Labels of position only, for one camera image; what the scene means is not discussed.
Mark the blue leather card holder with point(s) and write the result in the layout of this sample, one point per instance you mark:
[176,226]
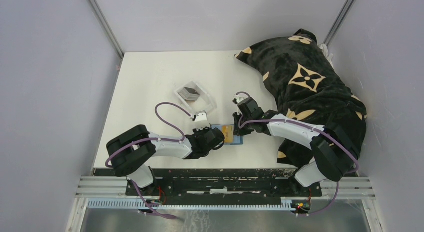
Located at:
[238,140]

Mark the clear plastic tray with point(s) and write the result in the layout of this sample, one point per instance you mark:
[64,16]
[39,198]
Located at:
[204,103]

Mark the stack of cards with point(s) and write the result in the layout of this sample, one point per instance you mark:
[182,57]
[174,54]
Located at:
[189,94]

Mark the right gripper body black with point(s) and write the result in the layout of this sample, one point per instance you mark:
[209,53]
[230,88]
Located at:
[248,118]

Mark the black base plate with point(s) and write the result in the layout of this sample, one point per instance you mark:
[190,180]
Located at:
[227,186]

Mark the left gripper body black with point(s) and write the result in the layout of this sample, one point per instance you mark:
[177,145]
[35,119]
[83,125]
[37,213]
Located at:
[197,132]

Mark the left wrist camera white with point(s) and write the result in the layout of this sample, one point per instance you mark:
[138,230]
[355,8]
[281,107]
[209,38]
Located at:
[201,121]

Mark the white slotted cable duct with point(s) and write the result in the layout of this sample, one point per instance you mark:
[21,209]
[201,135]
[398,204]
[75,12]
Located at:
[137,204]

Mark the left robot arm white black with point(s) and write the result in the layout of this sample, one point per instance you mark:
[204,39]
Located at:
[129,152]

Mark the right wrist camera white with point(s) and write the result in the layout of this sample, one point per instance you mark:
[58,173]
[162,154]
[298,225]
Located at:
[239,97]

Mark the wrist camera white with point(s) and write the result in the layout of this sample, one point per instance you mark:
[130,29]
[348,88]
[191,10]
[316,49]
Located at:
[239,97]
[201,121]

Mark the white crumpled cloth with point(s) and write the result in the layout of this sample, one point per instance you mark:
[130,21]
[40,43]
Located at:
[329,56]

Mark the aluminium rail frame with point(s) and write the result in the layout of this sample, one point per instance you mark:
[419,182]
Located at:
[349,189]

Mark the black blanket with beige flowers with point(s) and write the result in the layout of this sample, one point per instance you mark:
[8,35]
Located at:
[304,84]

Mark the gold VIP card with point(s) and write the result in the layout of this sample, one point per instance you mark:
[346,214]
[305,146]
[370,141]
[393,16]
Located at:
[228,132]

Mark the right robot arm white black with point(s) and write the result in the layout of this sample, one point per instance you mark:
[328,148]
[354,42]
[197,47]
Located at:
[334,154]

